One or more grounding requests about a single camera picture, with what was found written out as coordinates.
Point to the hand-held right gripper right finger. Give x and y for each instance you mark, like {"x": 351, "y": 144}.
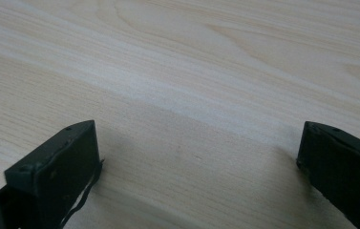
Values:
{"x": 343, "y": 168}

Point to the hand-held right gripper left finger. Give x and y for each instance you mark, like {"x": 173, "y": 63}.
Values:
{"x": 56, "y": 171}

